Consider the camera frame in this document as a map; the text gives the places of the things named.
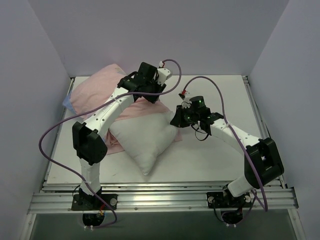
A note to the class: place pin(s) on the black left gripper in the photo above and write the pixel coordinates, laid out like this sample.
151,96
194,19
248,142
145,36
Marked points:
153,93

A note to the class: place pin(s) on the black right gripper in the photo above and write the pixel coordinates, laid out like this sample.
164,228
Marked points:
179,118

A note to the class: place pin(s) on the blue printed pillowcase pink inside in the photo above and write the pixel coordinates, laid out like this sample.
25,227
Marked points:
95,91

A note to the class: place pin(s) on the white pillow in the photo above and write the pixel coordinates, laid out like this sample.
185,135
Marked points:
143,138

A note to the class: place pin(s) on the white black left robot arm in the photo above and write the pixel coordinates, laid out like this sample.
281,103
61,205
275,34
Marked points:
87,137

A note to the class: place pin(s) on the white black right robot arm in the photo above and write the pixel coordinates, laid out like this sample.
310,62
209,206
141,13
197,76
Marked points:
262,161

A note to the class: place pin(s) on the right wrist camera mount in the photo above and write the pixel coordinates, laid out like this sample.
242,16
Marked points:
186,102

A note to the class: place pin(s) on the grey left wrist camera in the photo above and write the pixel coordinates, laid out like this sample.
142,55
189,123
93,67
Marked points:
163,73

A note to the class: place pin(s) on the aluminium table edge rail right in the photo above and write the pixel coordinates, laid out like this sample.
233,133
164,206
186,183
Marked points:
265,125

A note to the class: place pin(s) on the aluminium table edge rail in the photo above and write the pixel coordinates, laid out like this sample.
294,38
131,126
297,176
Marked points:
265,125
58,130

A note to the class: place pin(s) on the aluminium table edge rail left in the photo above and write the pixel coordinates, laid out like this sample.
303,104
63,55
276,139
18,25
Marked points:
58,130

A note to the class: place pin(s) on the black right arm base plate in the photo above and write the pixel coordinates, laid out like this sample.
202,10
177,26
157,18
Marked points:
223,200

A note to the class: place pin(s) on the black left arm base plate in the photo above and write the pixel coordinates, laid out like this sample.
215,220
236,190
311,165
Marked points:
81,202

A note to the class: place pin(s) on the aluminium front rail frame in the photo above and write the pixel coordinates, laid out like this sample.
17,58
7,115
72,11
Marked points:
155,197

